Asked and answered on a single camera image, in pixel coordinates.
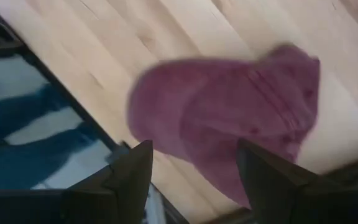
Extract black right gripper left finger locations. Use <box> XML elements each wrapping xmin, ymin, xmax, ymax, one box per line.
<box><xmin>0</xmin><ymin>139</ymin><xmax>154</xmax><ymax>224</ymax></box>

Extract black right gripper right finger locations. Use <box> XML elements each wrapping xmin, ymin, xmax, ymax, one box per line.
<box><xmin>236</xmin><ymin>139</ymin><xmax>358</xmax><ymax>224</ymax></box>

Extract maroon baseball cap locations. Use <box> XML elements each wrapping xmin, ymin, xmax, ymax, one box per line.
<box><xmin>126</xmin><ymin>42</ymin><xmax>321</xmax><ymax>209</ymax></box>

